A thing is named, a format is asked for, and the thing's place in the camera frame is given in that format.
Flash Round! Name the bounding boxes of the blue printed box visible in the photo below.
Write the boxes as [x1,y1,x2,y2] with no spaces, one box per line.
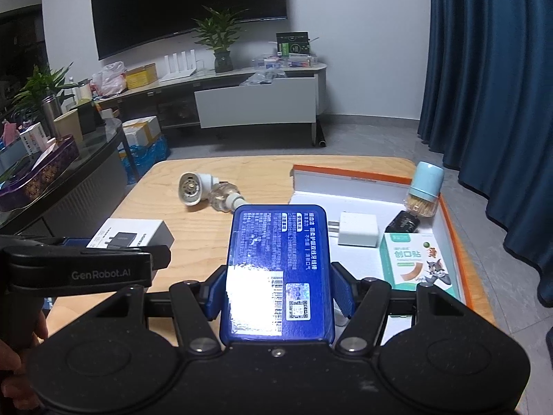
[219,204,335,346]

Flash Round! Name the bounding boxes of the white USB charger cube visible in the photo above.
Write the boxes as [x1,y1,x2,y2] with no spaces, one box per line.
[327,212,379,247]

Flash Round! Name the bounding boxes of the teal bandage box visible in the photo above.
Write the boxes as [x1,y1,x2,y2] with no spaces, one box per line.
[379,232,459,298]

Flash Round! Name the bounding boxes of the black USB charger plug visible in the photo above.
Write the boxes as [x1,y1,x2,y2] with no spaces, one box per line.
[385,211,421,233]

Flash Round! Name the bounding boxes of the light blue toothpick holder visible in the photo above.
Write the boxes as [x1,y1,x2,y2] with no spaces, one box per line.
[405,161,444,218]

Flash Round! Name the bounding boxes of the left hand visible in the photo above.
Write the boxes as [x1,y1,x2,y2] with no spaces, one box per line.
[1,311,49,414]

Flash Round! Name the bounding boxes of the dark glass side table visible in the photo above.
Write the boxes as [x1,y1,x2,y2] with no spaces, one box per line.
[1,118,128,238]

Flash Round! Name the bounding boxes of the white charger retail box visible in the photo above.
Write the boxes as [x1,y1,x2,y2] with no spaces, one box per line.
[86,218,174,249]

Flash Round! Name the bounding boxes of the purple patterned tin box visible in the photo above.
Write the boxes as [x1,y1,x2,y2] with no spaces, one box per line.
[1,135,79,212]

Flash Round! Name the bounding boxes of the orange white shallow box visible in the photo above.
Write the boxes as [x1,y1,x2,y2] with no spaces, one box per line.
[291,165,470,336]

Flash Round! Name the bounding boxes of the blue plastic bag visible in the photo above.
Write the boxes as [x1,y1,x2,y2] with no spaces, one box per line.
[118,135,171,185]

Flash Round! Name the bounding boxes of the white yellow cardboard boxes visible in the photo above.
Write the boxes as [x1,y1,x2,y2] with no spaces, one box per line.
[123,115,161,147]

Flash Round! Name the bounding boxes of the left potted green plant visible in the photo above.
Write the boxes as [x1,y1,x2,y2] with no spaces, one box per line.
[13,66,78,139]

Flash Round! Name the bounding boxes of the potted green plant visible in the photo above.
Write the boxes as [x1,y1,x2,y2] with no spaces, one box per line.
[193,6,245,73]
[13,66,78,139]

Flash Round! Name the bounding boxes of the white red plastic bag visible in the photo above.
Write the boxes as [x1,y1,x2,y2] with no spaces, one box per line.
[91,61,128,98]

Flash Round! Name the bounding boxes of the yellow cardboard box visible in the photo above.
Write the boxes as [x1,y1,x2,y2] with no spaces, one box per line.
[125,63,158,90]

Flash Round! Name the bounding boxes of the white wifi router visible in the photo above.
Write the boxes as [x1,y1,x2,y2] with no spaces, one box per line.
[159,49,197,83]

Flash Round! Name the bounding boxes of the white TV console cabinet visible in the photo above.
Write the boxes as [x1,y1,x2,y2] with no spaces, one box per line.
[99,63,326,146]

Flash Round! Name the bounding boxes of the dark blue curtain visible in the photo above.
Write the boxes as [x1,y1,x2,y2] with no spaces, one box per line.
[418,0,552,306]

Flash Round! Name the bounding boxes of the black green display box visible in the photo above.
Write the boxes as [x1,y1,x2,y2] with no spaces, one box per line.
[276,32,310,57]

